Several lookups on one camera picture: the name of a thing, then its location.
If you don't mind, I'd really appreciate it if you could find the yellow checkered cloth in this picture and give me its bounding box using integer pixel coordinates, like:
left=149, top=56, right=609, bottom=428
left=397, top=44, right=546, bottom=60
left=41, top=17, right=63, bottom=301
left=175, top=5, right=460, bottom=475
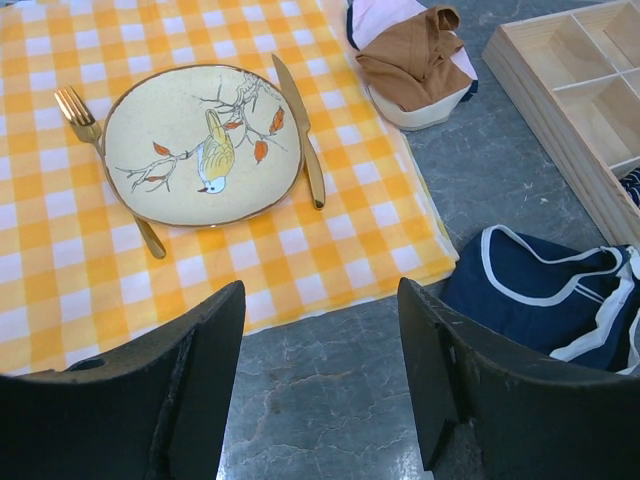
left=1, top=1, right=458, bottom=375

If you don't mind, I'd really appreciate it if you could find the wooden compartment tray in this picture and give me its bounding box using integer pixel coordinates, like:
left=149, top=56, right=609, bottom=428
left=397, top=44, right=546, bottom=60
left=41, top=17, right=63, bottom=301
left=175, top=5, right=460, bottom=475
left=482, top=1, right=639, bottom=245

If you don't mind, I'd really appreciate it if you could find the navy striped rolled underwear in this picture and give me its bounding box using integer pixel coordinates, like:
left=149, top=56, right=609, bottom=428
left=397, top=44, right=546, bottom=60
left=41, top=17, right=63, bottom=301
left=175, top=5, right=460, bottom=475
left=620, top=167, right=640, bottom=207

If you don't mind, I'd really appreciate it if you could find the bird-painted ceramic plate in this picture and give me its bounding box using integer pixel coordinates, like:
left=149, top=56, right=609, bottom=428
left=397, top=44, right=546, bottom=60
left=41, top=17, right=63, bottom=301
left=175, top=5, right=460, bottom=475
left=102, top=64, right=303, bottom=228

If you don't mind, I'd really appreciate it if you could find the brown underwear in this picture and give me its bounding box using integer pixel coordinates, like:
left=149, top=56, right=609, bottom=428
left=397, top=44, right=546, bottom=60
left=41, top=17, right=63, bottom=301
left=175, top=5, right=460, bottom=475
left=356, top=5, right=474, bottom=112

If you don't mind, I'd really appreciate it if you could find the navy blue white-trimmed underwear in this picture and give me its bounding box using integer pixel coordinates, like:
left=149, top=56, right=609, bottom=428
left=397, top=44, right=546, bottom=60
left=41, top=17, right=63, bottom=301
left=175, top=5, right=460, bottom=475
left=441, top=225, right=639, bottom=375

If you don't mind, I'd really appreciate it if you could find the pink underwear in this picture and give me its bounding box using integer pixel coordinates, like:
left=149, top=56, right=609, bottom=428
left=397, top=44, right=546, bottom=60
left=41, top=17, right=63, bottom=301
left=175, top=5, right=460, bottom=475
left=347, top=1, right=478, bottom=101

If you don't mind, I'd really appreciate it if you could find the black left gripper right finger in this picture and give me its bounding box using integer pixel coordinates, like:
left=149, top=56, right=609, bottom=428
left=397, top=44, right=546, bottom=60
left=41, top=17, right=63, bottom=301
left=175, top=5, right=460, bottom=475
left=397, top=278, right=639, bottom=479

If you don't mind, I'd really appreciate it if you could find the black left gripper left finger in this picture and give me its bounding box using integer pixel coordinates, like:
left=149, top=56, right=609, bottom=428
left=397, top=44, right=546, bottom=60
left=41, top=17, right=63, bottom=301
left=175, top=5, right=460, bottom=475
left=1, top=281, right=245, bottom=479

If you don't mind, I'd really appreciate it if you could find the gold fork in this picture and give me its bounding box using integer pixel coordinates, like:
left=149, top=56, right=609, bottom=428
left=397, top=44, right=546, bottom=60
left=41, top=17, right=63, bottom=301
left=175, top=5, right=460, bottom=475
left=54, top=86, right=166, bottom=259

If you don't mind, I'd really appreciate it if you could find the cream underwear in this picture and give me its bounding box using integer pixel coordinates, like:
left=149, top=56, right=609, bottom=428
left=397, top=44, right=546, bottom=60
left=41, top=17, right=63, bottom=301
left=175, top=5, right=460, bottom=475
left=367, top=85, right=469, bottom=131

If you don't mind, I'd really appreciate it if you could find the gold knife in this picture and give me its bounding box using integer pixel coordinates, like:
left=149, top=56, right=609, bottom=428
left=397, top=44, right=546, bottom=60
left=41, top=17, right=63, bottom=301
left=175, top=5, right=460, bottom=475
left=271, top=53, right=326, bottom=210

